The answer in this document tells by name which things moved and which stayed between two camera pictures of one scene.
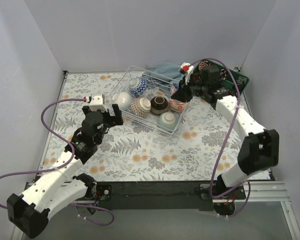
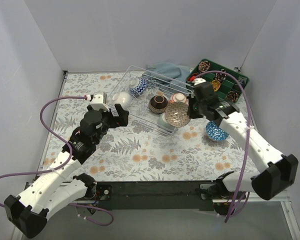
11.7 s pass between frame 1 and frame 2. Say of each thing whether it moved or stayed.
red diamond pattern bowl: moved
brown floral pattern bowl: moved
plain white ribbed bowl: stayed
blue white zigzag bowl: stayed
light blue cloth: stayed
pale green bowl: stayed
